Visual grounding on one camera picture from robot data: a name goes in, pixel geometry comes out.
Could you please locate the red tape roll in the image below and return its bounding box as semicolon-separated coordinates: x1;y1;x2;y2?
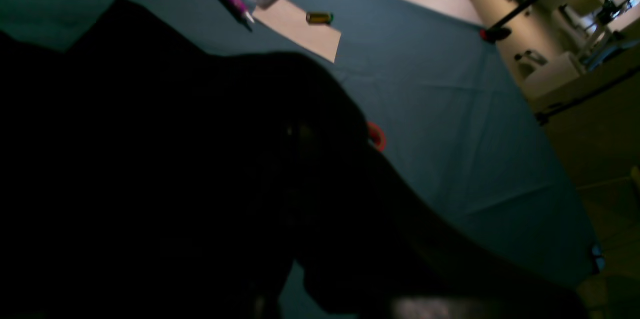
366;121;387;152

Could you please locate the white paper card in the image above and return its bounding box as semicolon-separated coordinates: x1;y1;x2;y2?
251;0;342;63

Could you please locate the small yellow battery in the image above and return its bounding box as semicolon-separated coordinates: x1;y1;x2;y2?
305;12;334;25

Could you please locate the black t-shirt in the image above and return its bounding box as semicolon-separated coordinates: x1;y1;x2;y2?
1;0;589;319

